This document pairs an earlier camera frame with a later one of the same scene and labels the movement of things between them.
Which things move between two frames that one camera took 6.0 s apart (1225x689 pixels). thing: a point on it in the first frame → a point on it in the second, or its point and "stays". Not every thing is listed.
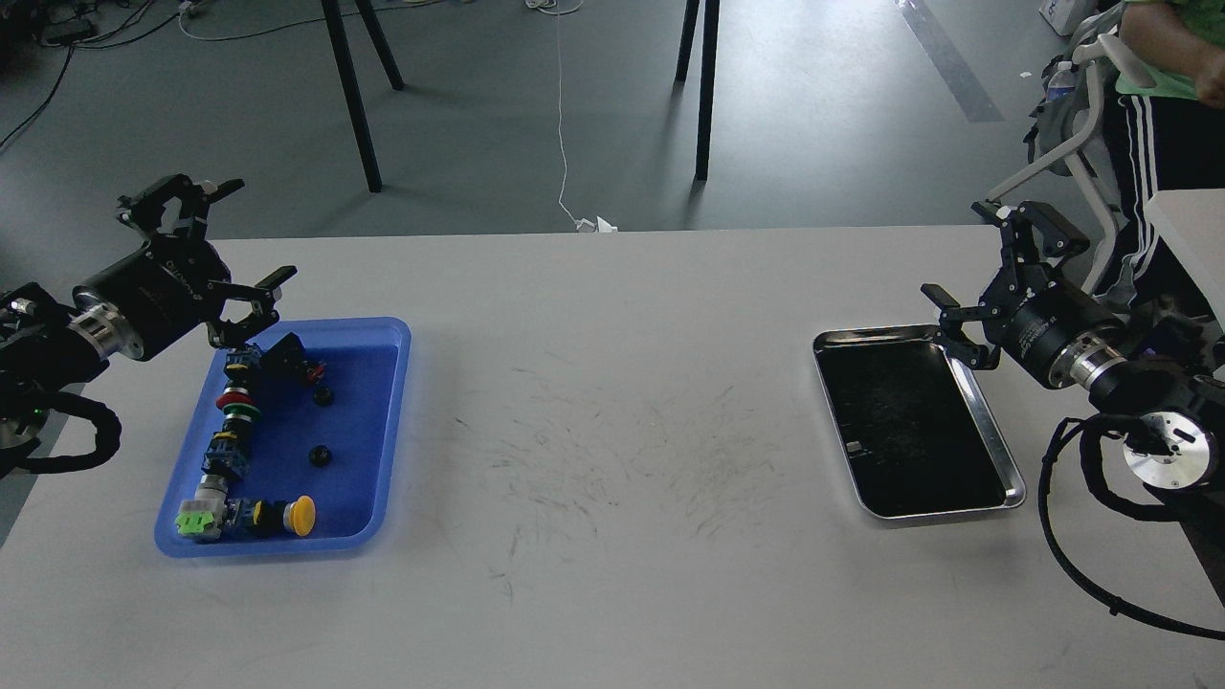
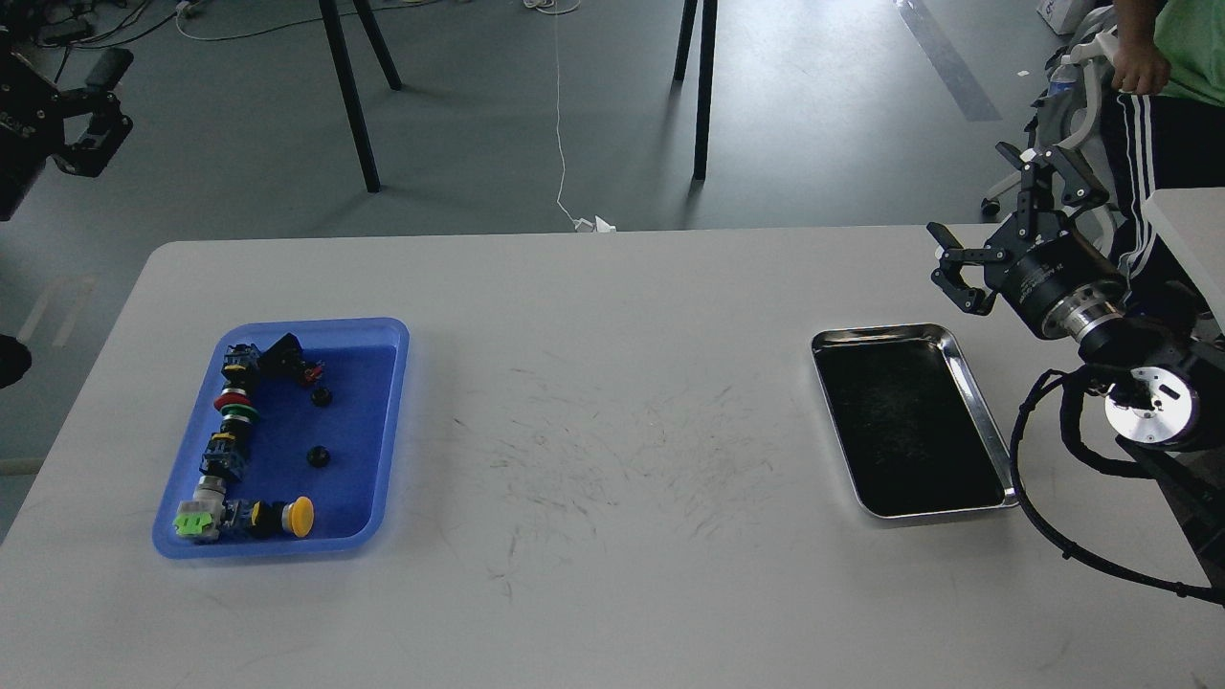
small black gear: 320,455 stays
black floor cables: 64,24 stays
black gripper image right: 1045,316 → 1044,262
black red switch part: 285,361 stays
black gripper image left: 161,290 → 33,124
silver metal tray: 914,436 stays
